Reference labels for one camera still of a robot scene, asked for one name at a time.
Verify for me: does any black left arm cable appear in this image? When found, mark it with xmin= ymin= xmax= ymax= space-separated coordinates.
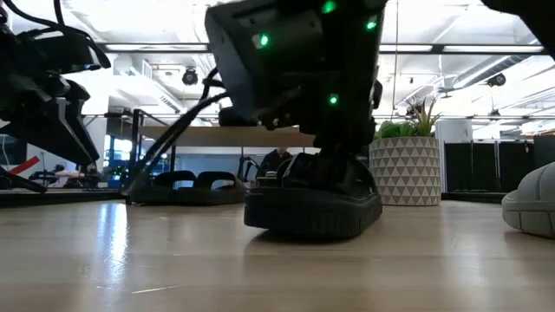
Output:
xmin=2 ymin=0 xmax=112 ymax=69

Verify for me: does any triangle patterned planter pot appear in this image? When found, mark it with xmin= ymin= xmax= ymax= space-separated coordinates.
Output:
xmin=368 ymin=136 xmax=442 ymax=207

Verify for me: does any white column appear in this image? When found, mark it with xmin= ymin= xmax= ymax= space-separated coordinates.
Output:
xmin=434 ymin=119 xmax=473 ymax=194

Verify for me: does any thin hanging ceiling cable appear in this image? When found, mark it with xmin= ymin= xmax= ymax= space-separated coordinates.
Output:
xmin=391 ymin=0 xmax=400 ymax=118

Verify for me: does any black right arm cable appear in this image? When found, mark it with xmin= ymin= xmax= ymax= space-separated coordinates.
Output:
xmin=123 ymin=67 xmax=229 ymax=198

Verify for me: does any light grey slide sandal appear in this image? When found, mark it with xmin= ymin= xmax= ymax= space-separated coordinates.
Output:
xmin=501 ymin=162 xmax=555 ymax=241

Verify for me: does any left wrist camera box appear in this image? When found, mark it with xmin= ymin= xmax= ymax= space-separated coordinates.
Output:
xmin=19 ymin=32 xmax=112 ymax=73

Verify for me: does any spiky green plant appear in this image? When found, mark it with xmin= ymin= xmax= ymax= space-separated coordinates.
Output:
xmin=407 ymin=95 xmax=443 ymax=139

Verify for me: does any overhead light bar rail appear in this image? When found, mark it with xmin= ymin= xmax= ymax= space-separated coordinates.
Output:
xmin=97 ymin=42 xmax=547 ymax=55

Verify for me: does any wooden shelf black metal frame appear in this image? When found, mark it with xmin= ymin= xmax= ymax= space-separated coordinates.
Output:
xmin=125 ymin=108 xmax=317 ymax=205

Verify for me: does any person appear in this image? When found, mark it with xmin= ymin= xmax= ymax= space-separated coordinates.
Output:
xmin=258 ymin=146 xmax=297 ymax=174

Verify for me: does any dark diagonal bar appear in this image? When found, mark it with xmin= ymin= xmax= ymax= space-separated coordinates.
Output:
xmin=0 ymin=166 xmax=48 ymax=194

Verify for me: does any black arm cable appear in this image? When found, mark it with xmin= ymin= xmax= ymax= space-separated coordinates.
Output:
xmin=123 ymin=67 xmax=229 ymax=198
xmin=2 ymin=0 xmax=112 ymax=69

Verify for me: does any background workbench clutter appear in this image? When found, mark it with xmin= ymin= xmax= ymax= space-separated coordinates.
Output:
xmin=28 ymin=162 xmax=103 ymax=190

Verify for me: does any leafy green plant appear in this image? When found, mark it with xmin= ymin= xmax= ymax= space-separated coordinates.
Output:
xmin=373 ymin=120 xmax=418 ymax=140

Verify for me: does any dark wall monitor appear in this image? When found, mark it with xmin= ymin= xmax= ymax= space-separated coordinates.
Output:
xmin=0 ymin=133 xmax=28 ymax=166

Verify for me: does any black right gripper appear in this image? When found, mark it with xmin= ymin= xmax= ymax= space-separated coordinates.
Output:
xmin=259 ymin=80 xmax=383 ymax=185

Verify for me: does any dark background box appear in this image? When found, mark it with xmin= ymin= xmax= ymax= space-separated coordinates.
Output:
xmin=532 ymin=134 xmax=555 ymax=168

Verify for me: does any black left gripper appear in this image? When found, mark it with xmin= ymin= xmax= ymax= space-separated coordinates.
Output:
xmin=0 ymin=71 xmax=101 ymax=168

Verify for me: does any black partition cabinet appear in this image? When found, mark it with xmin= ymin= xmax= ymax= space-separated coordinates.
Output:
xmin=444 ymin=140 xmax=537 ymax=194

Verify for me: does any red bar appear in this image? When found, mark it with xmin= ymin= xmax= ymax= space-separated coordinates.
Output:
xmin=8 ymin=155 xmax=41 ymax=176

